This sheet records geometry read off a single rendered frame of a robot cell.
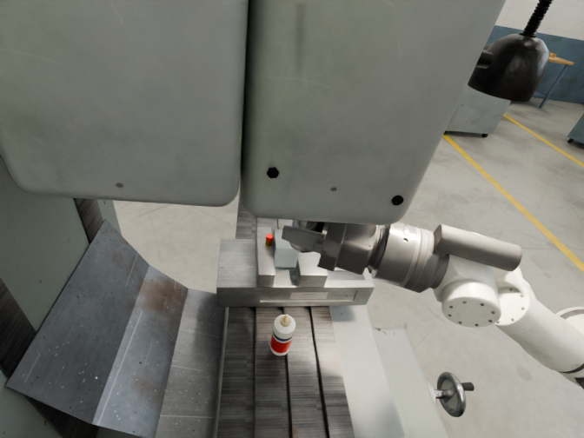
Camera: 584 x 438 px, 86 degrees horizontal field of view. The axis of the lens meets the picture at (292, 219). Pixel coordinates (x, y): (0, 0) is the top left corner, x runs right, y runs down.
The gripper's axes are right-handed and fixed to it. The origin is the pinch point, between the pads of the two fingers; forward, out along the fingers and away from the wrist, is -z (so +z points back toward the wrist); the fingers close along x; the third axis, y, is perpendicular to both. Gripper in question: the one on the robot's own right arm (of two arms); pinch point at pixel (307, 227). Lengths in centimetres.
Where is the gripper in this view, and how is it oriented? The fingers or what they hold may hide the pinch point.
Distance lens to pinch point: 47.1
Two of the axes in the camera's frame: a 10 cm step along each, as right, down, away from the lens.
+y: -1.3, 7.8, 6.2
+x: -2.9, 5.6, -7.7
